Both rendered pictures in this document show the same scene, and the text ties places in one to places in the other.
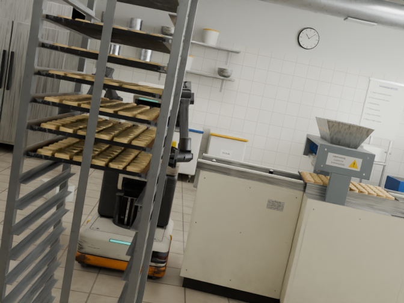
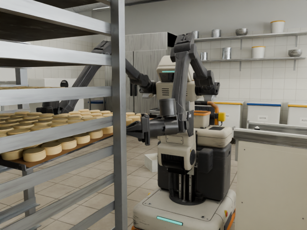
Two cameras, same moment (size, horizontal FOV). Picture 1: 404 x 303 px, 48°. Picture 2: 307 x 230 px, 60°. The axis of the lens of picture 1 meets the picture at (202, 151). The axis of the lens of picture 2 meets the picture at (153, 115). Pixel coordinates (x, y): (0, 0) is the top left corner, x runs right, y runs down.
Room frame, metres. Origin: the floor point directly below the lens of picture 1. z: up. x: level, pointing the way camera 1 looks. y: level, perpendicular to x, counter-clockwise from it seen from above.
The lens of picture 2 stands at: (1.46, -0.33, 1.18)
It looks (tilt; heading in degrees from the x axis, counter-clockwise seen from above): 8 degrees down; 30
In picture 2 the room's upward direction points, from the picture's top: straight up
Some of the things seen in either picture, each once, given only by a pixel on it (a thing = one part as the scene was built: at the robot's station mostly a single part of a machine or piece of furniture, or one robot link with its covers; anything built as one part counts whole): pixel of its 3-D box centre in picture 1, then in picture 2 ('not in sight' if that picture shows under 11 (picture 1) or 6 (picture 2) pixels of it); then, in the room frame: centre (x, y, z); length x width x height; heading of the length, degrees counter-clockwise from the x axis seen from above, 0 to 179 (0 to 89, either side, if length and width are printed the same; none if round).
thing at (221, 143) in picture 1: (223, 159); (304, 126); (6.66, -0.33, 0.39); 0.64 x 0.54 x 0.77; 2
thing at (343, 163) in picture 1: (331, 167); not in sight; (3.05, -0.88, 1.01); 0.72 x 0.33 x 0.34; 175
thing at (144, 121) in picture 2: (165, 154); (131, 127); (2.19, 0.17, 1.02); 0.09 x 0.07 x 0.07; 137
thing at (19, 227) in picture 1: (47, 205); not in sight; (1.79, 0.57, 0.78); 0.64 x 0.03 x 0.03; 1
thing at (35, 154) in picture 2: not in sight; (34, 154); (1.85, 0.22, 1.00); 0.05 x 0.05 x 0.02
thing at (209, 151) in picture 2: (144, 186); (187, 160); (3.11, 0.35, 0.62); 0.28 x 0.27 x 0.25; 92
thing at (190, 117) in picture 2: not in sight; (172, 117); (2.98, 0.40, 0.93); 0.28 x 0.16 x 0.22; 92
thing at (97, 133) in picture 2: not in sight; (94, 133); (2.07, 0.23, 1.01); 0.05 x 0.05 x 0.02
